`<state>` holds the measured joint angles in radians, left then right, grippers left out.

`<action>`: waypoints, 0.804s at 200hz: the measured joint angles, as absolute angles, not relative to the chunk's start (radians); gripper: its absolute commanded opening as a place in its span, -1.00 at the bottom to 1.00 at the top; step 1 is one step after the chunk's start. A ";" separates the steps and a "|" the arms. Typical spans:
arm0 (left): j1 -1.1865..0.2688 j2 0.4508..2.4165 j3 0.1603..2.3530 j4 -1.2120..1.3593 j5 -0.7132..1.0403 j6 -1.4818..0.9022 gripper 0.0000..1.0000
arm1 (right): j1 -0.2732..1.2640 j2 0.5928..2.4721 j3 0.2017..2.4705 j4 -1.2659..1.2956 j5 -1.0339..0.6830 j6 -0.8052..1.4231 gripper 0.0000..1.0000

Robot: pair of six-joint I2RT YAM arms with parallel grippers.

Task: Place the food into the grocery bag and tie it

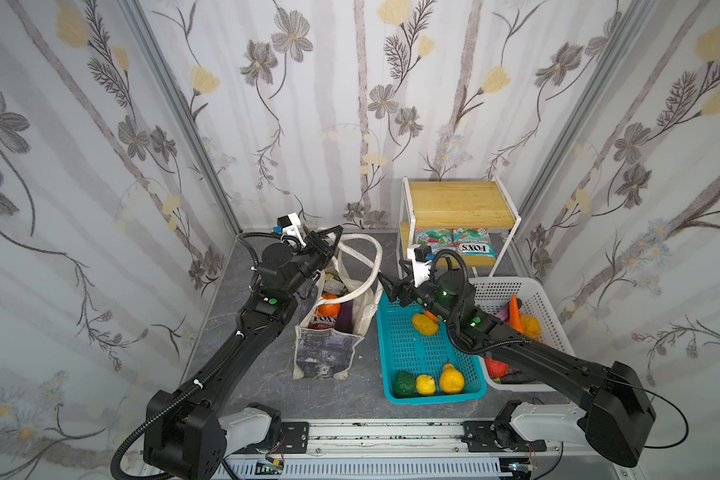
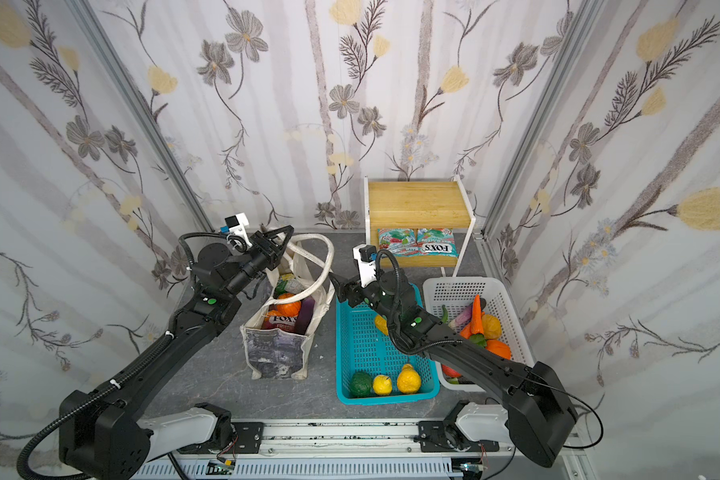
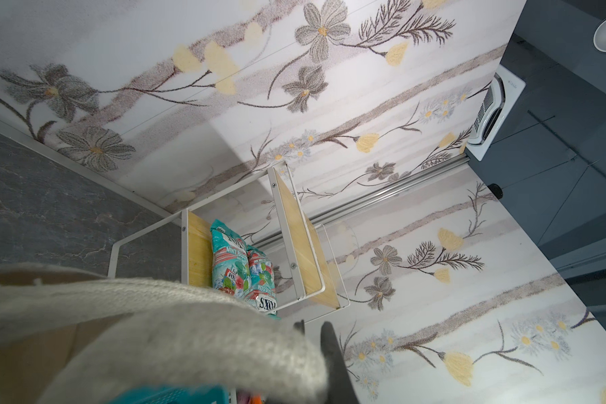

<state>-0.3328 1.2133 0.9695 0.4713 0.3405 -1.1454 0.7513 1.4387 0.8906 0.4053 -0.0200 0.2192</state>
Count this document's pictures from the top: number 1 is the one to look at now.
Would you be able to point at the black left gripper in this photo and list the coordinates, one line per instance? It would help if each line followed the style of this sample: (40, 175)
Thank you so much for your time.
(317, 246)

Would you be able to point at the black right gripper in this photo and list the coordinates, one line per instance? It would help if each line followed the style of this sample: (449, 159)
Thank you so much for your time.
(405, 291)

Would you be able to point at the cream canvas tote bag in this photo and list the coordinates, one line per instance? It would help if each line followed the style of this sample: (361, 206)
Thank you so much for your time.
(329, 354)

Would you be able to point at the purple eggplant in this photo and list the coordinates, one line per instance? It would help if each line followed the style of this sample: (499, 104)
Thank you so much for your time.
(344, 321)

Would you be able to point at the orange tangerine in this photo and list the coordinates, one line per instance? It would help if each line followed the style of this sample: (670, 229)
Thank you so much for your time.
(328, 310)

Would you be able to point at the orange candy bag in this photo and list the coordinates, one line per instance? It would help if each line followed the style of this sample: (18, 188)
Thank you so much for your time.
(319, 322)

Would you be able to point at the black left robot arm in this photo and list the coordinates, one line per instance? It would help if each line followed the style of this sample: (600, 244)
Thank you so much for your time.
(182, 434)

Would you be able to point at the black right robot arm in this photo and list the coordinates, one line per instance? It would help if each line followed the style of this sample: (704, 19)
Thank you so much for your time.
(611, 410)

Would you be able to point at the red green candy bag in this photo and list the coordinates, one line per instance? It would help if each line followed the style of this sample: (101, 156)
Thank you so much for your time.
(436, 238)

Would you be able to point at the teal Fox's candy bag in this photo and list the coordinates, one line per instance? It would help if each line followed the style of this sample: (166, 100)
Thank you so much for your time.
(474, 246)

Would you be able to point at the yellow bumpy fruit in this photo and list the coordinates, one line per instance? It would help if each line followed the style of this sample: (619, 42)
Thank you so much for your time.
(424, 325)

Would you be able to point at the teal plastic basket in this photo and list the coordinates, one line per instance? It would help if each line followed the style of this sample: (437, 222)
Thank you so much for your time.
(403, 350)

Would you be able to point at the green avocado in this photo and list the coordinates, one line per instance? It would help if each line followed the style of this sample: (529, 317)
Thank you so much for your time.
(404, 385)

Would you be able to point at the yellow lemon front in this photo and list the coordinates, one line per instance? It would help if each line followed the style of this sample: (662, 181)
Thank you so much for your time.
(425, 385)

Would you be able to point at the yellow pear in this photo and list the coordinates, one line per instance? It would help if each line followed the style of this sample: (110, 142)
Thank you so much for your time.
(451, 380)

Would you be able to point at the white wooden two-tier shelf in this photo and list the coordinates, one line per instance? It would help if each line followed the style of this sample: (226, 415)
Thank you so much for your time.
(458, 204)

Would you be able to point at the orange carrot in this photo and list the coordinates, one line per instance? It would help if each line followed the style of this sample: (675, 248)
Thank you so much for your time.
(514, 319)

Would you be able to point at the yellow onion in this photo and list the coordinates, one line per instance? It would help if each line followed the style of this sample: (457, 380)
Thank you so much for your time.
(531, 326)

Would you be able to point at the white plastic basket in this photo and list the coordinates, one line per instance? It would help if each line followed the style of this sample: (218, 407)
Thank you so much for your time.
(494, 293)

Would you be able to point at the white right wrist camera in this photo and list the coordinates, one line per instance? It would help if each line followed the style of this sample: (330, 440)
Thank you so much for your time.
(421, 257)

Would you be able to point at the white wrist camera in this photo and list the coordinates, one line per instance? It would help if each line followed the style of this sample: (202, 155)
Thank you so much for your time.
(421, 257)
(290, 225)

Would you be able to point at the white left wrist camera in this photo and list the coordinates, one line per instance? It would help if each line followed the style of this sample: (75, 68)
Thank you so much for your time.
(290, 225)

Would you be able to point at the aluminium rail frame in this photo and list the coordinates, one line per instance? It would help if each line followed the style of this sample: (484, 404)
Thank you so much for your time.
(253, 445)

